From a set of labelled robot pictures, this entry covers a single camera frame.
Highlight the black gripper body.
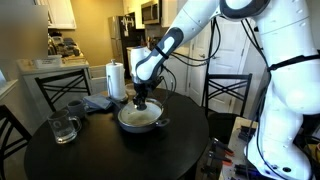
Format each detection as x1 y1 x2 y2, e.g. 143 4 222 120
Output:
133 79 156 100

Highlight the round glass pan lid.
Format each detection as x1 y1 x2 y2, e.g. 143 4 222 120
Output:
119 97 164 128

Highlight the grey pan with white inside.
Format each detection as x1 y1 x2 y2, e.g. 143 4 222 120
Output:
108 97 171 134

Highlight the clear plastic food container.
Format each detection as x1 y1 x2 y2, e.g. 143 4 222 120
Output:
125 83 136 96

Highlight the white paper towel roll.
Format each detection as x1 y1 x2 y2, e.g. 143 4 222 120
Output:
105 63 127 100

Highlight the blue folded cloth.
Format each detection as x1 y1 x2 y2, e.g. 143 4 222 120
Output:
82 93 114 113

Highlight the metal paper towel holder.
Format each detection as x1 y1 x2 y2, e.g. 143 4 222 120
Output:
106 59 130 103

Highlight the dark steel refrigerator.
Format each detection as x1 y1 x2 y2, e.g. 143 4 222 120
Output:
107 12 147 79

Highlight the grey ceramic mug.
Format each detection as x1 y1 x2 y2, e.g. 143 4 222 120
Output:
65 99 90 120

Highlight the steel microwave oven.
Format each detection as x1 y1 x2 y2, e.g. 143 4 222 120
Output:
140 0 163 25

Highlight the clear glass mug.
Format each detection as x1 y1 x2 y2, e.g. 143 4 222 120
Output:
46 109 83 145

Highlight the white cabinet beside microwave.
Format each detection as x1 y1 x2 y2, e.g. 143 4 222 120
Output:
161 0 188 28

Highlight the black cross-back chair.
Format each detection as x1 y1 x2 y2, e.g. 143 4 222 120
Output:
34 69 94 113
0 104 33 180
202 73 253 144

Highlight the dark countertop appliance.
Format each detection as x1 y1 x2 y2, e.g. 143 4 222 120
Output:
63 37 82 57

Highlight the black orange bar clamp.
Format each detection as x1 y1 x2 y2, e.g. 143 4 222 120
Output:
210 137 235 158
205 150 233 168

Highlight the white panel door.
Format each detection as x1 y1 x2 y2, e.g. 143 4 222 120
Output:
188 16 268 114

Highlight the robot mounting platform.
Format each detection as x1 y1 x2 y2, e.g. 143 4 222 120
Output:
218 116 320 180

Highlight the clear plastic tray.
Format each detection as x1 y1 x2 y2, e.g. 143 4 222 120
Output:
33 54 63 69

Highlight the white kitchen counter unit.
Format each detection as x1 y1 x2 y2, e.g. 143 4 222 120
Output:
16 58 108 114

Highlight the black box on platform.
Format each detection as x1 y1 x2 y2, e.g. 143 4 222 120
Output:
238 125 258 143

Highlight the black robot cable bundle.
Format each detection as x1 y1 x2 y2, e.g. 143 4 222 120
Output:
159 16 278 180

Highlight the white upper wall cabinet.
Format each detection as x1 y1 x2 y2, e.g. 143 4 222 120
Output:
34 0 78 30

